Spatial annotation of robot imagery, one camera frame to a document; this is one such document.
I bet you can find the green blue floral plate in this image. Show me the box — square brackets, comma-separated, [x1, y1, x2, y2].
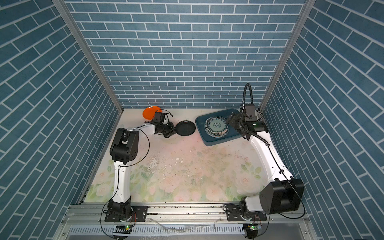
[205, 117, 229, 136]

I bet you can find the black plate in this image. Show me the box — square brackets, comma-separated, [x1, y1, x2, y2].
[175, 120, 196, 137]

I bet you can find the orange plate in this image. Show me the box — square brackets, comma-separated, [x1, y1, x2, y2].
[142, 106, 162, 120]

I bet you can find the green rim plate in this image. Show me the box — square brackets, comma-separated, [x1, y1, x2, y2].
[205, 129, 229, 138]

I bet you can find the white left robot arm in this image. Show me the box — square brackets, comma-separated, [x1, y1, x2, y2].
[108, 110, 176, 207]

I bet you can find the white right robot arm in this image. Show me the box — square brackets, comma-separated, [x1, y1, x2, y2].
[226, 112, 305, 217]

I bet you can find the teal plastic bin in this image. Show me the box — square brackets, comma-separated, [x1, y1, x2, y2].
[195, 109, 241, 146]

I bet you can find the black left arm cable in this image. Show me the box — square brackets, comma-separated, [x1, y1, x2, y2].
[100, 125, 151, 238]

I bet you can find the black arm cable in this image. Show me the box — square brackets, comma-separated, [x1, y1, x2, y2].
[100, 125, 151, 238]
[241, 83, 307, 220]

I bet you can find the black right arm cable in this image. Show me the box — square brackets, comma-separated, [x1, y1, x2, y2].
[241, 83, 307, 220]

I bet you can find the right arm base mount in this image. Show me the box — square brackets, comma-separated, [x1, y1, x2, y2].
[222, 204, 268, 222]

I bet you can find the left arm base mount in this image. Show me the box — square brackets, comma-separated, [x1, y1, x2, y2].
[103, 199, 149, 223]

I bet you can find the aluminium front rail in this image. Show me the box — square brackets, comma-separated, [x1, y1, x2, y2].
[54, 203, 317, 240]

